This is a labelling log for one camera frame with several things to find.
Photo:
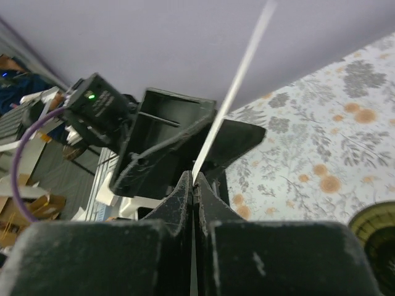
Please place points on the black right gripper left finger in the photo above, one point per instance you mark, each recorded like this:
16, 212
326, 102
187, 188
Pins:
151, 256

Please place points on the white paper coffee filter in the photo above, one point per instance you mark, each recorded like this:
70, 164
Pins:
234, 89

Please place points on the green glass coffee dripper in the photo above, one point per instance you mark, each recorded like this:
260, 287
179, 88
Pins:
374, 228

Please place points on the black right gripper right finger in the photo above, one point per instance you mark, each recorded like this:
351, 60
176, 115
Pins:
239, 257

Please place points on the floral patterned tablecloth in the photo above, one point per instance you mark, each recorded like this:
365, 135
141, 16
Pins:
329, 148

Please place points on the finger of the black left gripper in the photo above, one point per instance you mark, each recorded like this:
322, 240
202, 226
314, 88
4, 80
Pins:
153, 136
233, 140

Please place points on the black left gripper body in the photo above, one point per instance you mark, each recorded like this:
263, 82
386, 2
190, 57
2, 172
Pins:
153, 181

